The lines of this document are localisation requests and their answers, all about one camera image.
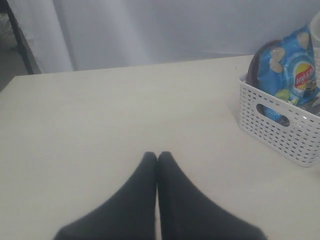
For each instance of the silver foil packet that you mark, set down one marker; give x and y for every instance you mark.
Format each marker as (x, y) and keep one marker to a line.
(312, 106)

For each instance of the grey backdrop curtain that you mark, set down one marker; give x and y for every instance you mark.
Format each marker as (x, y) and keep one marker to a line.
(76, 35)

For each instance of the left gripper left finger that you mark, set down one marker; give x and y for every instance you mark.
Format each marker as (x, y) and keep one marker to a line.
(128, 215)

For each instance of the brown round plate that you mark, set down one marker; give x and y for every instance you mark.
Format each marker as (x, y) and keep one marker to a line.
(251, 77)

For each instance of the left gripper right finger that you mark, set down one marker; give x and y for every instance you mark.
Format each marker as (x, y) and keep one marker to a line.
(187, 214)

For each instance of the blue chips bag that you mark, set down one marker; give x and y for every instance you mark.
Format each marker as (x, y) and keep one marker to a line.
(286, 69)

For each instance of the white perforated plastic basket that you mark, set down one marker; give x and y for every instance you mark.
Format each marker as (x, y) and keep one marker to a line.
(299, 142)

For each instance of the black metal frame post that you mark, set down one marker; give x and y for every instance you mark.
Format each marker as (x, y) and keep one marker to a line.
(20, 45)

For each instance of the white speckled bowl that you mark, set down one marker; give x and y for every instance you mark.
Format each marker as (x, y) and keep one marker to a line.
(314, 27)

